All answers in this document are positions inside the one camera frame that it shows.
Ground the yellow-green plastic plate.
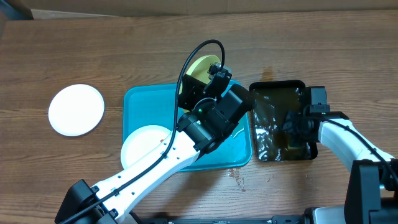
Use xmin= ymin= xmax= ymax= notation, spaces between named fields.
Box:
xmin=178 ymin=55 xmax=221 ymax=113

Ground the white plate with sauce streak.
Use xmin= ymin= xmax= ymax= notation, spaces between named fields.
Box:
xmin=121 ymin=125 xmax=171 ymax=169

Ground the green yellow scrub sponge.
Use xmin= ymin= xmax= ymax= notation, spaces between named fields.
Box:
xmin=287 ymin=145 xmax=302 ymax=150

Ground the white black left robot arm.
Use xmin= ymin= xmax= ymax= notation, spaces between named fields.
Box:
xmin=55 ymin=63 xmax=254 ymax=223

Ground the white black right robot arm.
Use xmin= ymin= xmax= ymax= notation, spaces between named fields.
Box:
xmin=282 ymin=111 xmax=397 ymax=224

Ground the black tray with water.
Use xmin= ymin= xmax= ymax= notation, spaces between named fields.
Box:
xmin=249 ymin=80 xmax=318 ymax=162

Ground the teal plastic serving tray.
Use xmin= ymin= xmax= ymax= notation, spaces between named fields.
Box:
xmin=123 ymin=84 xmax=252 ymax=172

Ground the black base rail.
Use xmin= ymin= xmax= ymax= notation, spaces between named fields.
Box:
xmin=130 ymin=207 xmax=349 ymax=224

